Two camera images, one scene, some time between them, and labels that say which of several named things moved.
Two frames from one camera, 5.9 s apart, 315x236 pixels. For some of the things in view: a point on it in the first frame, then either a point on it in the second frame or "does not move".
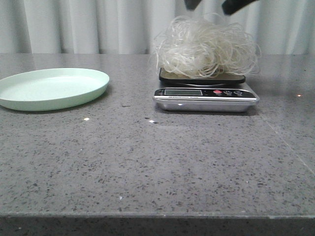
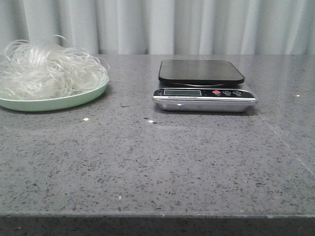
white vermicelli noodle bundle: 206,45 to 33,70
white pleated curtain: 130,27 does not move
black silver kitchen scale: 226,93 does not move
